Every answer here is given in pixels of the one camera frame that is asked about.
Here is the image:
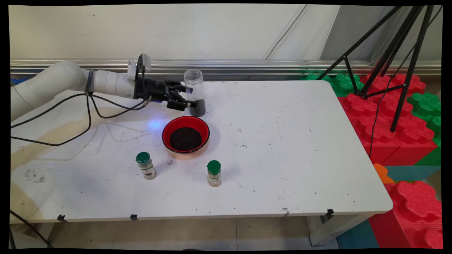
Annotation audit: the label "white table leg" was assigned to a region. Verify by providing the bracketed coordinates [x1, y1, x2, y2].
[307, 213, 375, 247]

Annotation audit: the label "green foam block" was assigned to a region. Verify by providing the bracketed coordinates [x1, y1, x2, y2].
[300, 73, 364, 97]
[408, 92, 442, 166]

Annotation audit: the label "black seeds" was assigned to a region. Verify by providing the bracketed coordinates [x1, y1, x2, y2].
[169, 127, 202, 152]
[191, 99, 206, 117]

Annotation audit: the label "black tripod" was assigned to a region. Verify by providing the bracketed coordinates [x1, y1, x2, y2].
[316, 5, 435, 133]

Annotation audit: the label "green-capped spice jar, light contents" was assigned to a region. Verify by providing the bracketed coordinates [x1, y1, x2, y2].
[207, 160, 222, 187]

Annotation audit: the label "white wall conduit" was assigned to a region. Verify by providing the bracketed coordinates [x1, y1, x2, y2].
[265, 5, 308, 60]

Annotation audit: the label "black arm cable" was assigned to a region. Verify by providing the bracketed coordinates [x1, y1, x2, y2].
[11, 95, 92, 146]
[11, 92, 152, 129]

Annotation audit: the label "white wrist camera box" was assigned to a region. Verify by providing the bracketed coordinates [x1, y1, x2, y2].
[127, 54, 151, 81]

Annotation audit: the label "black floor cable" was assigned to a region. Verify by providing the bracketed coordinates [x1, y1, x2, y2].
[10, 210, 54, 248]

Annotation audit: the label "green-capped spice jar, dark contents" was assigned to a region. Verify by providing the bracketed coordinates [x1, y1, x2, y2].
[136, 152, 157, 180]

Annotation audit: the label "orange foam piece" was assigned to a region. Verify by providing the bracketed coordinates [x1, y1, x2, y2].
[374, 163, 394, 184]

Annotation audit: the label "aluminium wall rail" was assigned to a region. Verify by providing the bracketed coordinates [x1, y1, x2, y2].
[11, 59, 442, 76]

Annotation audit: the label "clear plastic jar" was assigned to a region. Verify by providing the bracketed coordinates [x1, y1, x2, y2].
[184, 69, 206, 117]

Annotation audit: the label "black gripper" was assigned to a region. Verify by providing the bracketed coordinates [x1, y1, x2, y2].
[134, 77, 198, 111]

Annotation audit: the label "red enamel bowl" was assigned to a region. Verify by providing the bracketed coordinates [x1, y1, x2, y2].
[162, 116, 210, 160]

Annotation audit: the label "teal foam mat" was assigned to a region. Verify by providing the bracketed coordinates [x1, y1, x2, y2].
[337, 220, 380, 249]
[383, 165, 442, 182]

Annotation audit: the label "black arm strap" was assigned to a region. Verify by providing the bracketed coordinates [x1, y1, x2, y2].
[85, 70, 96, 96]

